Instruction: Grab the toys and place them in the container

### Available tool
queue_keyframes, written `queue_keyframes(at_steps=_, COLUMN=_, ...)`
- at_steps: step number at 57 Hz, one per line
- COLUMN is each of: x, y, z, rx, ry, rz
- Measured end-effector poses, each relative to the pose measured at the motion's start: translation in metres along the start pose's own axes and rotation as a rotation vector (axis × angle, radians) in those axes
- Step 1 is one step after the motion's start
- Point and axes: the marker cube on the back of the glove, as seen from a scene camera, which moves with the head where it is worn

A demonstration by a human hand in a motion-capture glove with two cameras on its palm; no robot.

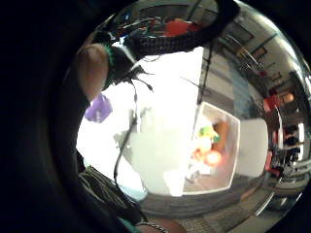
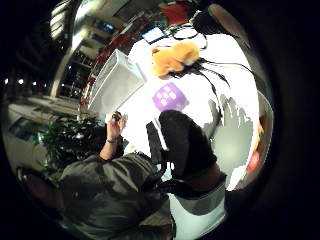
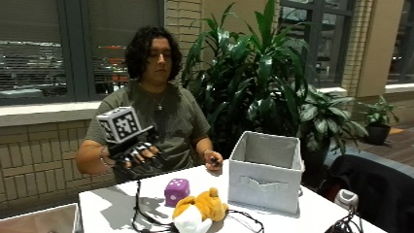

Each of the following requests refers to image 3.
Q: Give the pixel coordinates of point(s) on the small potted plant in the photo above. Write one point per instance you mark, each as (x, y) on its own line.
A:
(379, 121)

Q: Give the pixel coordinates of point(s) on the white marker cube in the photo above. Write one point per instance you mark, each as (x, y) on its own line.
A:
(119, 124)

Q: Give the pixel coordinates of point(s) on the broad-leaf green plant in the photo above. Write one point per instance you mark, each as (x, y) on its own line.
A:
(328, 118)

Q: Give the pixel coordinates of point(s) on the grey fabric storage box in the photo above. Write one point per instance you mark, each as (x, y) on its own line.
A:
(265, 171)

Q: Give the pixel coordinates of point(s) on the purple plush die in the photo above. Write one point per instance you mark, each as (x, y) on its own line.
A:
(176, 191)

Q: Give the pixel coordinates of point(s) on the white device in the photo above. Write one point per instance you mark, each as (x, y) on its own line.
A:
(347, 200)

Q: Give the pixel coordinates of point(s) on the orange and white plush toy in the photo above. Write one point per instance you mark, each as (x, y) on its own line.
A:
(199, 210)

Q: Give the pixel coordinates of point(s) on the the person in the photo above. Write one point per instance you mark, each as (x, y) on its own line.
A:
(172, 123)

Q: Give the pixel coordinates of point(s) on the black chair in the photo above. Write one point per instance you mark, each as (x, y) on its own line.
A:
(376, 191)

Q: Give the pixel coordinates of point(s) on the tall green potted plant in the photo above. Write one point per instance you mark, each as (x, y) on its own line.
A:
(246, 74)

